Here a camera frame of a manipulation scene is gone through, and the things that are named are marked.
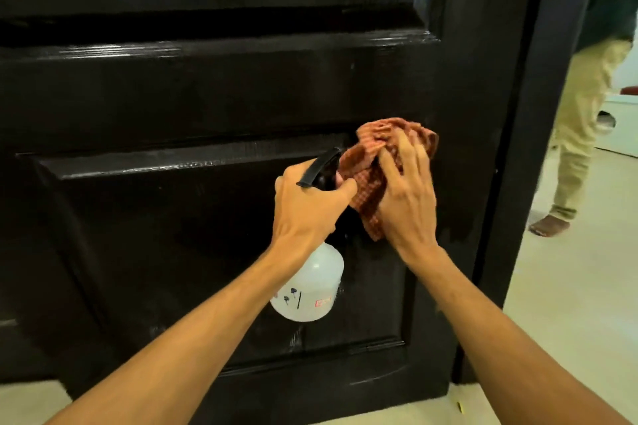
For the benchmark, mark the person's left hand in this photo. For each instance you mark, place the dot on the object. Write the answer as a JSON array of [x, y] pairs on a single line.
[[303, 208]]

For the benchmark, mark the person's right hand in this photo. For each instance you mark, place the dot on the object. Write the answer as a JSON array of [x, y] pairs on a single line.
[[408, 205]]

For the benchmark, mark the person's right thumb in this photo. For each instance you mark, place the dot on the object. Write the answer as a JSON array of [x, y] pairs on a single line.
[[381, 193]]

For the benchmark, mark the person's left thumb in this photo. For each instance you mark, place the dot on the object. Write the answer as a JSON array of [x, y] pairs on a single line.
[[344, 190]]

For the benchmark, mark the red checkered cleaning cloth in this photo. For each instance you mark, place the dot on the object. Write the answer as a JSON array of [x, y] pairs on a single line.
[[371, 165]]

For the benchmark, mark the white spray bottle black nozzle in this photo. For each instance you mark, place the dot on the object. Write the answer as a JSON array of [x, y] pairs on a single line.
[[311, 290]]

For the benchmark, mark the person's right forearm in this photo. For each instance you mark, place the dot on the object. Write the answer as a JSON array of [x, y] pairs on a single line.
[[503, 345]]

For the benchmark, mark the person's left forearm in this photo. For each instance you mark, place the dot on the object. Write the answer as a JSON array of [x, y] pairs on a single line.
[[169, 345]]

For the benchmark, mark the black wooden panel door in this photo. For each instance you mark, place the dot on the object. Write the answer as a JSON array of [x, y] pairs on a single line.
[[199, 106]]

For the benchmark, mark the black door frame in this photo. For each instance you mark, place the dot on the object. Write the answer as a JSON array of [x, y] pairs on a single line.
[[528, 141]]

